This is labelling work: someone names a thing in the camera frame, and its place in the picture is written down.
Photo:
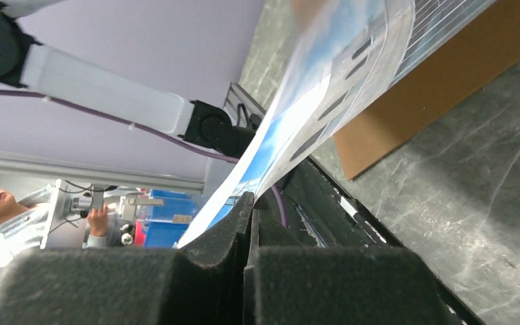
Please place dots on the building photo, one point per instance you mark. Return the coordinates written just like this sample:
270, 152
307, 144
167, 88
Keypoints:
350, 54

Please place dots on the blue bin in background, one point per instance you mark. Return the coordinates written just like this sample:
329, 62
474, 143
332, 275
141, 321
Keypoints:
164, 219

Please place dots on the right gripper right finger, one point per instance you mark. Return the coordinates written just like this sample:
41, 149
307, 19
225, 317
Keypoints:
285, 282

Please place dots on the person in background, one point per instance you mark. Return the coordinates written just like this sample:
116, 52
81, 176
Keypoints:
24, 223

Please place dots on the brown fibreboard backing board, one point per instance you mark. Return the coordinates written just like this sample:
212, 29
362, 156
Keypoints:
479, 52

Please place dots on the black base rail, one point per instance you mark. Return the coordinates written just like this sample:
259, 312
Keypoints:
315, 210

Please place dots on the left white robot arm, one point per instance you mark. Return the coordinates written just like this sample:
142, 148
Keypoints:
30, 68

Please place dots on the aluminium extrusion rail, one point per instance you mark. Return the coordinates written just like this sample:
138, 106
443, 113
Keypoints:
241, 106

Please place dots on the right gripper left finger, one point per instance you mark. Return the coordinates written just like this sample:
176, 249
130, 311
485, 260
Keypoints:
199, 283

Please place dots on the background metal rig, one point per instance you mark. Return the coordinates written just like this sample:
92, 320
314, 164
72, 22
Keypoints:
66, 225

